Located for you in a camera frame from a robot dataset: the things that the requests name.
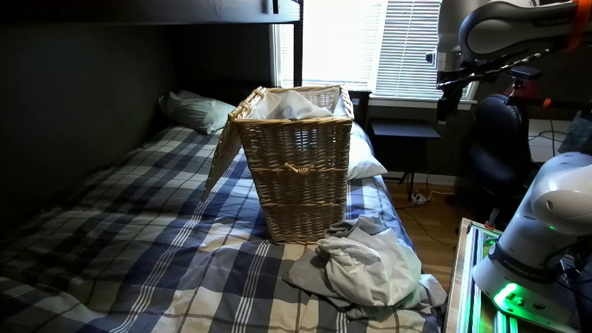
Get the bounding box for light grey trousers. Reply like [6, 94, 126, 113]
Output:
[283, 216, 446, 318]

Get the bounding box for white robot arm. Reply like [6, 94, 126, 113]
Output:
[435, 0, 592, 333]

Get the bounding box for robot base stand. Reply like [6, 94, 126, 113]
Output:
[446, 218, 581, 333]

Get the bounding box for wicker laundry basket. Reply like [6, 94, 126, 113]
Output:
[204, 85, 354, 244]

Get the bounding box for white pillow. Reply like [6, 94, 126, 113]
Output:
[348, 124, 387, 179]

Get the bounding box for white basket liner cloth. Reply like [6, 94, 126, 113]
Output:
[250, 85, 352, 120]

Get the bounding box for dark side table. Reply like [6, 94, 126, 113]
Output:
[370, 120, 441, 187]

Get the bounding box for grey-green pillow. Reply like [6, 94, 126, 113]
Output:
[159, 90, 233, 135]

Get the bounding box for white window blind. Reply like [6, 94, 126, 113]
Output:
[376, 0, 441, 100]

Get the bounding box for dark office chair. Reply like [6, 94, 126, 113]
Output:
[466, 94, 533, 199]

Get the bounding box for dark bunk bed frame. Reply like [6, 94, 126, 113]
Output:
[0, 0, 306, 88]

